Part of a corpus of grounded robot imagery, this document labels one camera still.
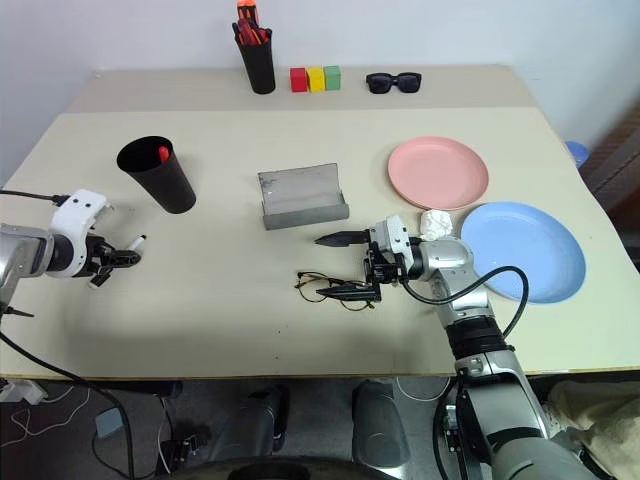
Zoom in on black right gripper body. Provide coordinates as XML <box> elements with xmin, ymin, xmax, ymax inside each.
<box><xmin>362</xmin><ymin>241</ymin><xmax>408</xmax><ymax>286</ymax></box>

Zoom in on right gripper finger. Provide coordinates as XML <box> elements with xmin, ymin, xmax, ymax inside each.
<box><xmin>316</xmin><ymin>281</ymin><xmax>383</xmax><ymax>303</ymax></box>
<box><xmin>313</xmin><ymin>228</ymin><xmax>374</xmax><ymax>249</ymax></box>

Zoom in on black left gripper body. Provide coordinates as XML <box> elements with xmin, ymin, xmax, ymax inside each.
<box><xmin>82</xmin><ymin>233</ymin><xmax>119</xmax><ymax>289</ymax></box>

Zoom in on white marker black cap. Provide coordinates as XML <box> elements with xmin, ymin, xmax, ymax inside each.
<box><xmin>88</xmin><ymin>233</ymin><xmax>149</xmax><ymax>290</ymax></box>

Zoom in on thin-framed eyeglasses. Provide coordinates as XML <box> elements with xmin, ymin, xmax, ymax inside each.
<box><xmin>293</xmin><ymin>270</ymin><xmax>381</xmax><ymax>312</ymax></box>

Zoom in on wide black cup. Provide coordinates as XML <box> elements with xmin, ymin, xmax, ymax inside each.
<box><xmin>116</xmin><ymin>134</ymin><xmax>198</xmax><ymax>216</ymax></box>

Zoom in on tall black pen cup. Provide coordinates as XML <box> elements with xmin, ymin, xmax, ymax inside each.
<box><xmin>238</xmin><ymin>35</ymin><xmax>278</xmax><ymax>96</ymax></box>

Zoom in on grey metal tray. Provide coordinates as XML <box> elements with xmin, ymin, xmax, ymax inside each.
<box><xmin>256</xmin><ymin>160</ymin><xmax>351</xmax><ymax>233</ymax></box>

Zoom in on white crumpled tissue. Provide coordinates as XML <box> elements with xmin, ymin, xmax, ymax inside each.
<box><xmin>418</xmin><ymin>209</ymin><xmax>454</xmax><ymax>242</ymax></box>

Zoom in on pink plate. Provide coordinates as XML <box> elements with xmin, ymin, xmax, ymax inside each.
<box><xmin>387</xmin><ymin>136</ymin><xmax>490</xmax><ymax>212</ymax></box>

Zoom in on dark grey rounded shell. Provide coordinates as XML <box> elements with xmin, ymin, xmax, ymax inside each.
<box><xmin>218</xmin><ymin>383</ymin><xmax>292</xmax><ymax>470</ymax></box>
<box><xmin>351</xmin><ymin>378</ymin><xmax>413</xmax><ymax>472</ymax></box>

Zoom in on blue plate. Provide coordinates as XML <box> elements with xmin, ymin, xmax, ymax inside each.
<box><xmin>459</xmin><ymin>200</ymin><xmax>587</xmax><ymax>306</ymax></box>

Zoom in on white power strip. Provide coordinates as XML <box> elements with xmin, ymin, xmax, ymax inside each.
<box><xmin>0</xmin><ymin>378</ymin><xmax>50</xmax><ymax>407</ymax></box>

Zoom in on black sunglasses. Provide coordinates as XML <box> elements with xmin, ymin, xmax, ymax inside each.
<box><xmin>364</xmin><ymin>71</ymin><xmax>421</xmax><ymax>95</ymax></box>

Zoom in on grey-blue small box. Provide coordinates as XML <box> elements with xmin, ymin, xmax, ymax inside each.
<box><xmin>93</xmin><ymin>406</ymin><xmax>125</xmax><ymax>442</ymax></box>

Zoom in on dark curved base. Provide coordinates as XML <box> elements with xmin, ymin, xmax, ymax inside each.
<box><xmin>196</xmin><ymin>456</ymin><xmax>402</xmax><ymax>480</ymax></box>

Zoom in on small black floor device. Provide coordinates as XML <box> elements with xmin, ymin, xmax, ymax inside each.
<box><xmin>158</xmin><ymin>423</ymin><xmax>212</xmax><ymax>467</ymax></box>

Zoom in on blue round stool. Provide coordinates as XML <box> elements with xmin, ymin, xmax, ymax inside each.
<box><xmin>564</xmin><ymin>140</ymin><xmax>592</xmax><ymax>168</ymax></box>

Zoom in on orange capped black marker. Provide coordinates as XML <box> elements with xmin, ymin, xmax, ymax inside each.
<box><xmin>236</xmin><ymin>0</ymin><xmax>262</xmax><ymax>27</ymax></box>

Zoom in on beige cloth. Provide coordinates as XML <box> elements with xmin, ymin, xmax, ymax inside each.
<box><xmin>542</xmin><ymin>378</ymin><xmax>640</xmax><ymax>480</ymax></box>

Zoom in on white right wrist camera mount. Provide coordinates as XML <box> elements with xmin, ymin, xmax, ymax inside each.
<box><xmin>371</xmin><ymin>213</ymin><xmax>420</xmax><ymax>257</ymax></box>

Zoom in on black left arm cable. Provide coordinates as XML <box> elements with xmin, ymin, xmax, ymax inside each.
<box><xmin>0</xmin><ymin>188</ymin><xmax>70</xmax><ymax>206</ymax></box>

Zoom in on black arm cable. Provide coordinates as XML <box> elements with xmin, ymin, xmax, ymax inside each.
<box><xmin>398</xmin><ymin>266</ymin><xmax>531</xmax><ymax>351</ymax></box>
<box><xmin>0</xmin><ymin>188</ymin><xmax>70</xmax><ymax>206</ymax></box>

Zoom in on white looped cable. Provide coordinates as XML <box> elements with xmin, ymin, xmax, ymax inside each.
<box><xmin>393</xmin><ymin>376</ymin><xmax>452</xmax><ymax>402</ymax></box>

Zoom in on thick black hanging cable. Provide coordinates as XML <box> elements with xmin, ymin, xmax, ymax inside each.
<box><xmin>0</xmin><ymin>327</ymin><xmax>137</xmax><ymax>480</ymax></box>

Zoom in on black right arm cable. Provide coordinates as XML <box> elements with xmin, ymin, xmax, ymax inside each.
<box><xmin>398</xmin><ymin>266</ymin><xmax>531</xmax><ymax>351</ymax></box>

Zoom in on thin white floor cable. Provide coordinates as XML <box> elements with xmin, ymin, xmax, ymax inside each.
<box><xmin>8</xmin><ymin>384</ymin><xmax>95</xmax><ymax>444</ymax></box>

